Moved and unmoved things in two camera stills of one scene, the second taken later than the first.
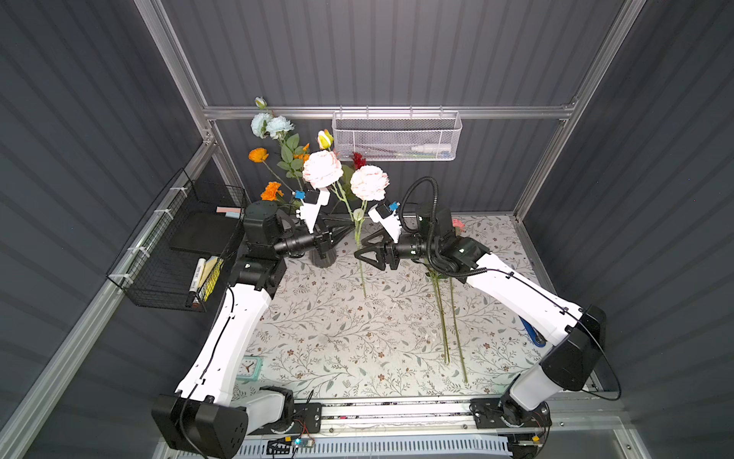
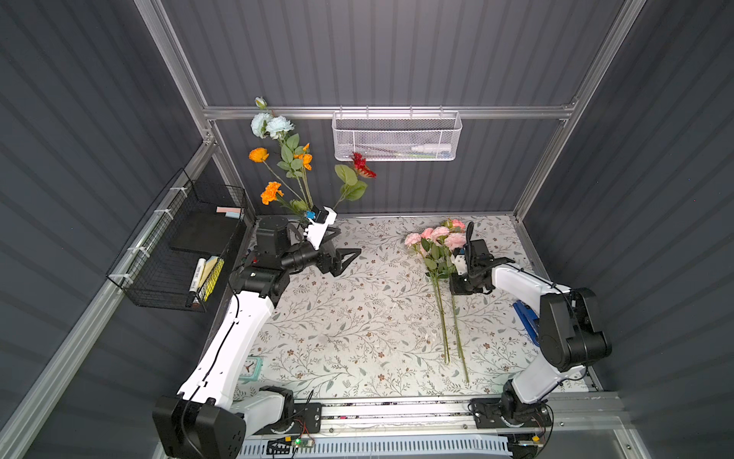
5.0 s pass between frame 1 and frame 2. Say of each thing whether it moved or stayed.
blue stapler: stayed
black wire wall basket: stayed
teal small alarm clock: stayed
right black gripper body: moved
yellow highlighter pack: stayed
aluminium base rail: stayed
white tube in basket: stayed
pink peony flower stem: moved
